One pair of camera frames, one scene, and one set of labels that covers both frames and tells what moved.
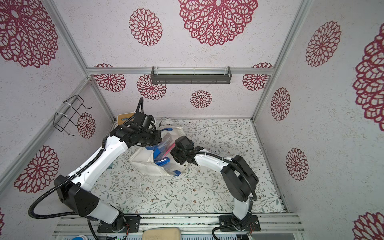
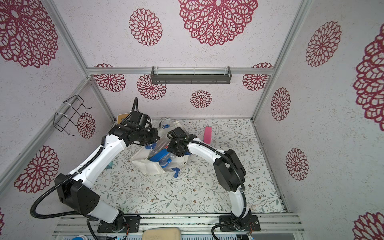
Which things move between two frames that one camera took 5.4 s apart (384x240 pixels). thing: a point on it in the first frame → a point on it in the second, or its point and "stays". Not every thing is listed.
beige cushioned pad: (161, 233) stays
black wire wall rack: (72, 105) stays
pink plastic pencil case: (172, 147) → (208, 135)
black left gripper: (158, 138) stays
